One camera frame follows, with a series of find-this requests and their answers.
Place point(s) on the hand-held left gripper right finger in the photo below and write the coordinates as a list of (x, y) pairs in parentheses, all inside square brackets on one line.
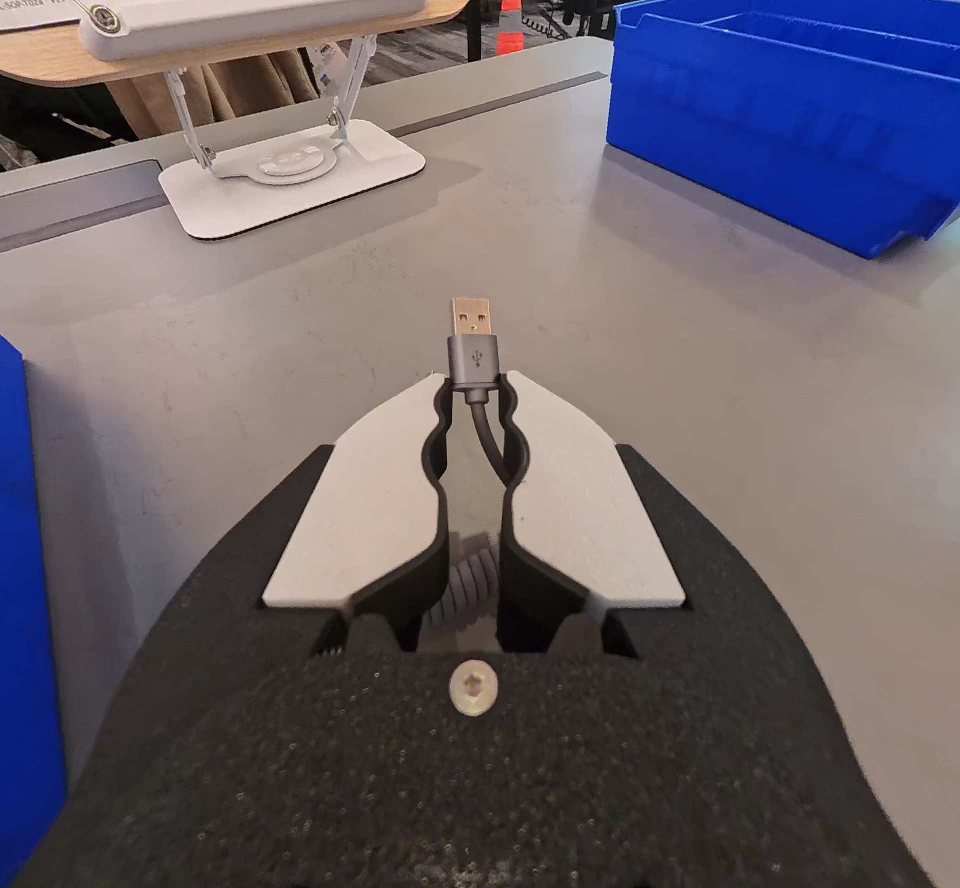
[(592, 513)]

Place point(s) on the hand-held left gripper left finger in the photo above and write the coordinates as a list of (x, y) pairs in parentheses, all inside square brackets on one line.
[(360, 513)]

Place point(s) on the blue plastic bin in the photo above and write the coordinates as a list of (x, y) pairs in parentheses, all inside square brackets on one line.
[(750, 137), (26, 565)]

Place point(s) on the white document stand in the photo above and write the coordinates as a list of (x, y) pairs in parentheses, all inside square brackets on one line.
[(300, 190)]

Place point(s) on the tan hanging cloth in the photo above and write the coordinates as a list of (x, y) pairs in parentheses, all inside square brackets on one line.
[(247, 89)]

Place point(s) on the white printed floor sign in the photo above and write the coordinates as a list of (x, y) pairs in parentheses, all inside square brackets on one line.
[(324, 70)]

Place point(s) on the orange traffic cone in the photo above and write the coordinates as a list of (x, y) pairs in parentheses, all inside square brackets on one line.
[(511, 40)]

